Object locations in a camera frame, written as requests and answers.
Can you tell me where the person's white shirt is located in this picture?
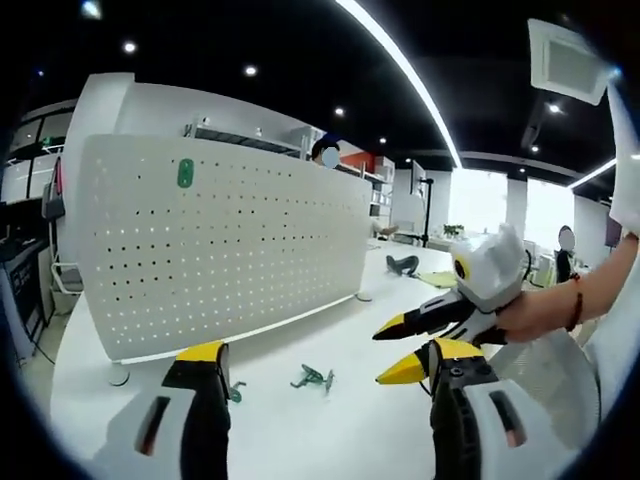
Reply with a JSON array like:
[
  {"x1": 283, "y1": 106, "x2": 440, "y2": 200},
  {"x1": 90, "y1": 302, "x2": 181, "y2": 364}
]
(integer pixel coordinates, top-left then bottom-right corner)
[{"x1": 584, "y1": 79, "x2": 640, "y2": 451}]

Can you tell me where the red bead bracelet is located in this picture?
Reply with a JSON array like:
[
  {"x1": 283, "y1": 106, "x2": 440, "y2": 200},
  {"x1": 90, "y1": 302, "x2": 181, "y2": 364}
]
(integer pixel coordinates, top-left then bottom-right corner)
[{"x1": 567, "y1": 272, "x2": 586, "y2": 333}]

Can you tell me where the grey metal shelf rack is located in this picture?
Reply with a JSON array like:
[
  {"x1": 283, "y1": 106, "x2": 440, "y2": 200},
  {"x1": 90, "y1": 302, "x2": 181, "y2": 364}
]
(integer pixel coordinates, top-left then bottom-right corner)
[{"x1": 183, "y1": 113, "x2": 326, "y2": 162}]

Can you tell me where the white mesh chair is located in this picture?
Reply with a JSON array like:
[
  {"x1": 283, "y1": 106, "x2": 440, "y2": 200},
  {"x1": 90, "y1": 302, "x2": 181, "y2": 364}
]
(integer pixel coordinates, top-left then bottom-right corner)
[{"x1": 492, "y1": 329, "x2": 601, "y2": 451}]

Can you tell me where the white pegboard mounting plate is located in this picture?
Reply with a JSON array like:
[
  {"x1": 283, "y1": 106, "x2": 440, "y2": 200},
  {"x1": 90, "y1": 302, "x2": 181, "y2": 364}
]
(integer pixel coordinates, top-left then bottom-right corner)
[{"x1": 75, "y1": 133, "x2": 375, "y2": 387}]

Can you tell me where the white office chair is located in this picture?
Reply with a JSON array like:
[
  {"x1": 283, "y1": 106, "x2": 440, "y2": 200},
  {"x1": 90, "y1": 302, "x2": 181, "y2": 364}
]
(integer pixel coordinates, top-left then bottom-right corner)
[{"x1": 49, "y1": 259, "x2": 84, "y2": 297}]

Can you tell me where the ceiling light strip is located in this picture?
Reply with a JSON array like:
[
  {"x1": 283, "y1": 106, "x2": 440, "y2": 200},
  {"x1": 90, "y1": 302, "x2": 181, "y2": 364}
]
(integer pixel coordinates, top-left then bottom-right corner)
[{"x1": 334, "y1": 0, "x2": 462, "y2": 167}]

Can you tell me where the monitor on black stand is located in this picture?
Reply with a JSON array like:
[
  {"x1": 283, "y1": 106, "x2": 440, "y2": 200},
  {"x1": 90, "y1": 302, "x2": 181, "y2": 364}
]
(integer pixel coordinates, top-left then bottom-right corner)
[{"x1": 409, "y1": 159, "x2": 434, "y2": 249}]

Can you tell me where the grey equipment cabinet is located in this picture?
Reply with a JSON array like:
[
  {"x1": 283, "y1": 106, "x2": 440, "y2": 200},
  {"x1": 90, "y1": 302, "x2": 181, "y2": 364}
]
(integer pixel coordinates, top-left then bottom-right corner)
[{"x1": 0, "y1": 239, "x2": 45, "y2": 347}]

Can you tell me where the white ceiling air conditioner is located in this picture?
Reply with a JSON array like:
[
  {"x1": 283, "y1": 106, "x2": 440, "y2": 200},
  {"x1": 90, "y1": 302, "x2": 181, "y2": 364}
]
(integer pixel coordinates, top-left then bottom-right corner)
[{"x1": 528, "y1": 18, "x2": 612, "y2": 106}]

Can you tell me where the yellow-green sheet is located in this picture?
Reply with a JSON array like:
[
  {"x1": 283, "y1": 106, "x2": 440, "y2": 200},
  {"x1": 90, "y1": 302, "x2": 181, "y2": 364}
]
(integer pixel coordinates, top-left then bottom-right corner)
[{"x1": 417, "y1": 269, "x2": 459, "y2": 290}]

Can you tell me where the black curved object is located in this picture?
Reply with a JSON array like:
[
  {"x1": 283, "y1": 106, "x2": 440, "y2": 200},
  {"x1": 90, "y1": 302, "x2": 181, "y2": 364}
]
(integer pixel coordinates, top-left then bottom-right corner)
[{"x1": 385, "y1": 254, "x2": 421, "y2": 277}]

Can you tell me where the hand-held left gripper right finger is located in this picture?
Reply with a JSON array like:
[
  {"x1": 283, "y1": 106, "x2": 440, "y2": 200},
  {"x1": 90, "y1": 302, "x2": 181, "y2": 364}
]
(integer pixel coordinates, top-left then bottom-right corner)
[{"x1": 424, "y1": 337, "x2": 576, "y2": 480}]

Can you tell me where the grey hanging bag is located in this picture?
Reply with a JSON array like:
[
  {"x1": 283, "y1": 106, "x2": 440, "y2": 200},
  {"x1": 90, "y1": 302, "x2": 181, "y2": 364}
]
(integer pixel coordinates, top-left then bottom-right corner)
[{"x1": 42, "y1": 154, "x2": 67, "y2": 220}]

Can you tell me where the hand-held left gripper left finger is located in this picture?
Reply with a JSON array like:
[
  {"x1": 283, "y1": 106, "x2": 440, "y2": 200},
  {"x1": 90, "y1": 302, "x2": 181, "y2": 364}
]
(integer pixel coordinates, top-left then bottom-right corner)
[{"x1": 92, "y1": 341, "x2": 234, "y2": 480}]

